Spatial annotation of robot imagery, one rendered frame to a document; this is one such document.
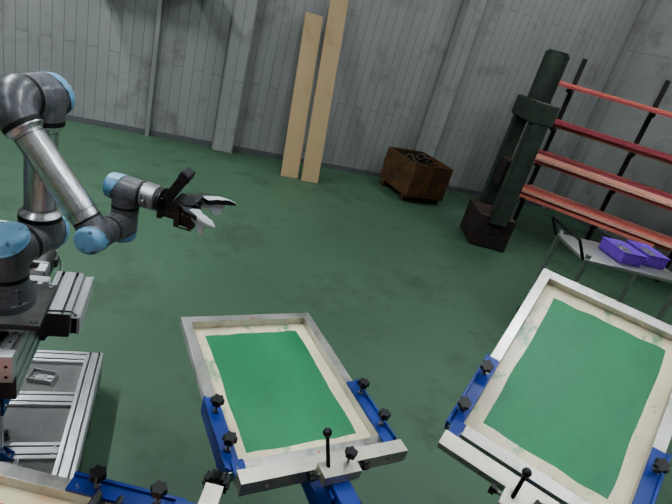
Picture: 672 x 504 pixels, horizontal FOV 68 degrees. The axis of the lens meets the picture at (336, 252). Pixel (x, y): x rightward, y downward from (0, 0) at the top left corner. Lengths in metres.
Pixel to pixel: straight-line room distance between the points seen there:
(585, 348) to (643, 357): 0.19
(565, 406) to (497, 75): 7.83
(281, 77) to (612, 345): 6.76
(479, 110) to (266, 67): 3.72
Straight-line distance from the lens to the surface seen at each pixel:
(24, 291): 1.69
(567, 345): 2.05
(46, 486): 1.60
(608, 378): 2.04
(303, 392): 1.97
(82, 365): 3.14
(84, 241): 1.44
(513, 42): 9.39
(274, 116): 8.18
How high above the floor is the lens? 2.22
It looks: 24 degrees down
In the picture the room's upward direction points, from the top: 16 degrees clockwise
